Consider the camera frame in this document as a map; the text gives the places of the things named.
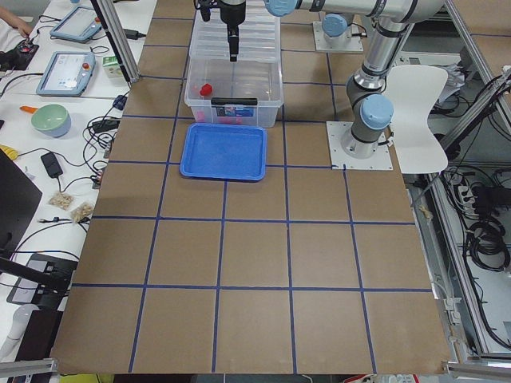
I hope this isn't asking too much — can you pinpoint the aluminium frame post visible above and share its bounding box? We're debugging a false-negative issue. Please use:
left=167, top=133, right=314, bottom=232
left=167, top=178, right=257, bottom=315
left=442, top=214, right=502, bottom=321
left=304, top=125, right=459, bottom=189
left=91, top=0, right=140, bottom=84

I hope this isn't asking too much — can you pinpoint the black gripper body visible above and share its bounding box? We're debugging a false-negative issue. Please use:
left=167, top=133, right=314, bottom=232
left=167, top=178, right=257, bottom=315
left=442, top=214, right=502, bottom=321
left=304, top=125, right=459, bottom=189
left=219, top=0, right=246, bottom=38

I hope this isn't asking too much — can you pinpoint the person hand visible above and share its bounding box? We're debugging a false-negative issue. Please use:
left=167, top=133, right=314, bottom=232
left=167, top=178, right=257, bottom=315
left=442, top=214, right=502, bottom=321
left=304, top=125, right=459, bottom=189
left=7, top=16, right=33, bottom=38

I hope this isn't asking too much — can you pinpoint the black box latch handle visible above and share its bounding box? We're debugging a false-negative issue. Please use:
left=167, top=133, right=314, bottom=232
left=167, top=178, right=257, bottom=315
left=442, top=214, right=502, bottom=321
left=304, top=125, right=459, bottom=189
left=210, top=97, right=258, bottom=106

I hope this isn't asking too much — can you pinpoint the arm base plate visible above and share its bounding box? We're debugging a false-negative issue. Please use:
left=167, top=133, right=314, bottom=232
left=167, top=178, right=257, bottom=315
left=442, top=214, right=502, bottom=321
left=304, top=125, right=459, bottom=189
left=312, top=22, right=363, bottom=54
left=327, top=121, right=393, bottom=171

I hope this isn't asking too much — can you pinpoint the green white carton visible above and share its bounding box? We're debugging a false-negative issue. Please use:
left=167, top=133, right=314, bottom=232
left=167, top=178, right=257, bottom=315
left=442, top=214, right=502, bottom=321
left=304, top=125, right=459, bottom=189
left=101, top=56, right=123, bottom=78

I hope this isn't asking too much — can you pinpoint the red block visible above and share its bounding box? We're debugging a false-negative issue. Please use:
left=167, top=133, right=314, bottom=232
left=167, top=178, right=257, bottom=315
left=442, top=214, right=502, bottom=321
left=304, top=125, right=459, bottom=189
left=217, top=116, right=244, bottom=124
left=194, top=110, right=208, bottom=123
left=200, top=83, right=213, bottom=97

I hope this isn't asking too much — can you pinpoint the clear plastic storage box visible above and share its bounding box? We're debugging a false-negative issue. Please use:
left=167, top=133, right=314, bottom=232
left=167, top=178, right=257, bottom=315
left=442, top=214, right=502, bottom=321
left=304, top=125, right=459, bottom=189
left=184, top=58, right=283, bottom=128

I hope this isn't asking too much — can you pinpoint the bag of nuts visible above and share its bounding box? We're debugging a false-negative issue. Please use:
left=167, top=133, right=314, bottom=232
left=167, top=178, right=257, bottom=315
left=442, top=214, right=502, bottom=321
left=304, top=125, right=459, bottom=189
left=48, top=191, right=74, bottom=211
left=70, top=202, right=94, bottom=223

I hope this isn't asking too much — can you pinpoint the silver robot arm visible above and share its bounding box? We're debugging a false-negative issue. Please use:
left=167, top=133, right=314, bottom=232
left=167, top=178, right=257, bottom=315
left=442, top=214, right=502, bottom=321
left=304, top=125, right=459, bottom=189
left=264, top=0, right=444, bottom=159
left=321, top=13, right=367, bottom=39

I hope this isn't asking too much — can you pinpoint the red block in box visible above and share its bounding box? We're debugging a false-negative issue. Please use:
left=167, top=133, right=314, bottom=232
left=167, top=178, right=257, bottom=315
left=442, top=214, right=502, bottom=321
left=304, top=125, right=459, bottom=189
left=194, top=110, right=208, bottom=123
left=217, top=116, right=244, bottom=124

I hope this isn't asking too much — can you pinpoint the blue teach pendant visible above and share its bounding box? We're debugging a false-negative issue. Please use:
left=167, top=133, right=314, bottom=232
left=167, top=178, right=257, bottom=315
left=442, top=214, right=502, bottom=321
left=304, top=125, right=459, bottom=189
left=36, top=51, right=96, bottom=97
left=50, top=6, right=101, bottom=43

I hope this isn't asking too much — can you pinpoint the toy carrot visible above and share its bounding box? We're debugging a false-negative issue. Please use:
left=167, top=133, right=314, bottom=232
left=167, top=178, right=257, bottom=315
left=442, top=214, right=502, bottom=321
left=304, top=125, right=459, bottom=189
left=19, top=105, right=38, bottom=114

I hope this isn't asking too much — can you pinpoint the green blue bowl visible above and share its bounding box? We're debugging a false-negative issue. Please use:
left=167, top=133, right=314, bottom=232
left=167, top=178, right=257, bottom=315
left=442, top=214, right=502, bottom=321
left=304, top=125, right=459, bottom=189
left=31, top=104, right=71, bottom=138

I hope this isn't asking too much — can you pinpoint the clear plastic box lid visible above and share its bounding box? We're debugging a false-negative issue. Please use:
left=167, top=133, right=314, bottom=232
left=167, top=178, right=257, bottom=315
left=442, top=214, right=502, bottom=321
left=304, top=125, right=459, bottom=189
left=188, top=10, right=281, bottom=65

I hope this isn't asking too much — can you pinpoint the blue plastic tray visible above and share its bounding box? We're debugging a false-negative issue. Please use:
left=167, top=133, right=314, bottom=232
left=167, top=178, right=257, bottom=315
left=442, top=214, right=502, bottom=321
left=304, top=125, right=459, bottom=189
left=180, top=123, right=267, bottom=181

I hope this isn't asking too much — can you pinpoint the white chair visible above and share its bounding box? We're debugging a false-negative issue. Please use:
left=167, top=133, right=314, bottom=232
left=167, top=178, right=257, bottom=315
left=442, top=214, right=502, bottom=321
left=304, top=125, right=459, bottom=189
left=384, top=65, right=448, bottom=174

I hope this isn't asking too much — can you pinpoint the black monitor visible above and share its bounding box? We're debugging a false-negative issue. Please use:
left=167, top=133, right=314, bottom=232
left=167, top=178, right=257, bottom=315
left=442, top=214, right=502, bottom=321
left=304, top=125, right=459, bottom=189
left=0, top=152, right=42, bottom=258

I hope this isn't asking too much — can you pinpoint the black power adapter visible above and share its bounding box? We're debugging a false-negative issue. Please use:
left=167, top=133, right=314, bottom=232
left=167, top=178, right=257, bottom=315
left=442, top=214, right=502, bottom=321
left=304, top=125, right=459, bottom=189
left=41, top=152, right=63, bottom=179

